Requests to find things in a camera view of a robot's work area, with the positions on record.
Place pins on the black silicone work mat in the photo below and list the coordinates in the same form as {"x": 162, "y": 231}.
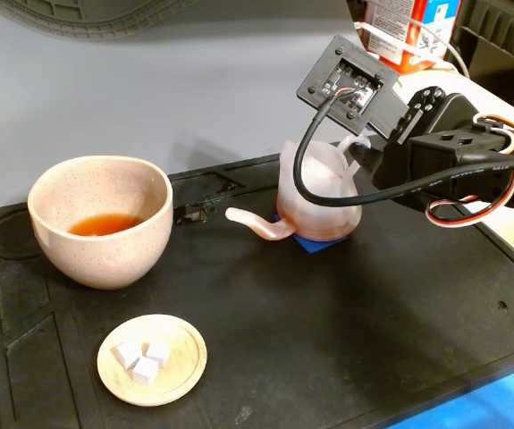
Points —
{"x": 283, "y": 322}

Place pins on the translucent gooseneck kettle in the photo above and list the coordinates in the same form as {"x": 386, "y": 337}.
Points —
{"x": 323, "y": 214}

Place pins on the orange and white box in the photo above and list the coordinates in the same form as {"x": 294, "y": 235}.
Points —
{"x": 399, "y": 36}

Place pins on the beige speckled ceramic cup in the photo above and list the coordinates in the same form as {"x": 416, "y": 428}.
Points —
{"x": 104, "y": 263}

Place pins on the black slatted crate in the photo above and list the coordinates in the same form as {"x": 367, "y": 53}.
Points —
{"x": 502, "y": 36}

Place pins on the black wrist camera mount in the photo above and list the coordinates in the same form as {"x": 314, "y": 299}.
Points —
{"x": 386, "y": 116}

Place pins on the white sugar cube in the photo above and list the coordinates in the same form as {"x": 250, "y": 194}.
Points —
{"x": 127, "y": 355}
{"x": 158, "y": 353}
{"x": 145, "y": 372}

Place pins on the grey backdrop sheet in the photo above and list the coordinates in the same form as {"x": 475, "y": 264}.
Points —
{"x": 149, "y": 98}

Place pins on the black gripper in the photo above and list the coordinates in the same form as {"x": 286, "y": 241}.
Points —
{"x": 388, "y": 166}

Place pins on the blue table cover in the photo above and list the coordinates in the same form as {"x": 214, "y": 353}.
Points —
{"x": 498, "y": 402}

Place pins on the round wooden saucer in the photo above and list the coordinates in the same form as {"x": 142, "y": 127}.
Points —
{"x": 180, "y": 371}

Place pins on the blue tape patch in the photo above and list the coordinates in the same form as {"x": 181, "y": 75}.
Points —
{"x": 314, "y": 246}

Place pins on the dark grey ribbed mat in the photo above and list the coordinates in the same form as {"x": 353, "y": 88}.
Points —
{"x": 82, "y": 20}

